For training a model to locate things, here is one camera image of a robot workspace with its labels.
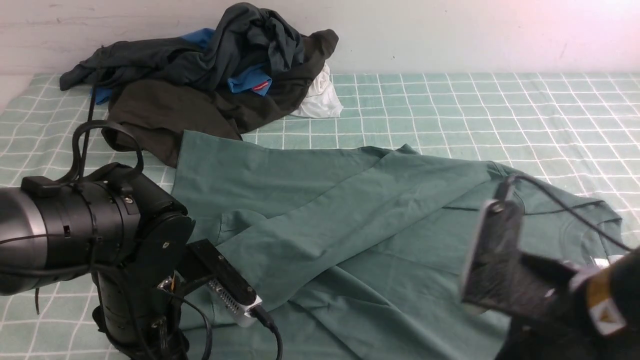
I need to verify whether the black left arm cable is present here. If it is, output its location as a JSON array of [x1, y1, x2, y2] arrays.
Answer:
[[35, 45, 284, 360]]

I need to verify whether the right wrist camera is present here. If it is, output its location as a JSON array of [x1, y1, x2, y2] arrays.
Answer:
[[459, 199, 523, 315]]

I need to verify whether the green long sleeve shirt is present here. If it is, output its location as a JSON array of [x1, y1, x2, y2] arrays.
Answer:
[[171, 130, 626, 360]]

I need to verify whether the dark grey shirt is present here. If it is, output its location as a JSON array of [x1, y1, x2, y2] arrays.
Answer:
[[59, 2, 304, 91]]

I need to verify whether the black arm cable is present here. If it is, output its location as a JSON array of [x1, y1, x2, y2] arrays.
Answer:
[[35, 45, 284, 360], [495, 173, 636, 252]]

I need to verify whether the blue shirt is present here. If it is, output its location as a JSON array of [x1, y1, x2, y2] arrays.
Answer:
[[90, 28, 274, 106]]

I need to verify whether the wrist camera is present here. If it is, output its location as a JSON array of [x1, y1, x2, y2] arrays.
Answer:
[[180, 239, 262, 328], [459, 199, 523, 315]]

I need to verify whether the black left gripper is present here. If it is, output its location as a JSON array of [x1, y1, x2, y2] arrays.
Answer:
[[91, 260, 201, 360]]

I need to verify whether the white shirt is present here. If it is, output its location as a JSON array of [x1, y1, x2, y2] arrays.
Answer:
[[290, 63, 344, 119]]

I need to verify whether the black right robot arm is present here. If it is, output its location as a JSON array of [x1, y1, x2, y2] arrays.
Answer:
[[496, 249, 639, 360]]

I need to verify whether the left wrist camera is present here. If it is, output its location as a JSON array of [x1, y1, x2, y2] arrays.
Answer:
[[180, 239, 262, 328]]

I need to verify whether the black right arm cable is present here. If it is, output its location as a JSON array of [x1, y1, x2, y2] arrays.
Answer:
[[495, 173, 636, 252]]

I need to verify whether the dark olive shirt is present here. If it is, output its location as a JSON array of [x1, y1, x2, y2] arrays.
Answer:
[[102, 29, 339, 167]]

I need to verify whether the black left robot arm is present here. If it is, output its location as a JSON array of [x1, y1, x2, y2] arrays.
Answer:
[[0, 162, 195, 360]]

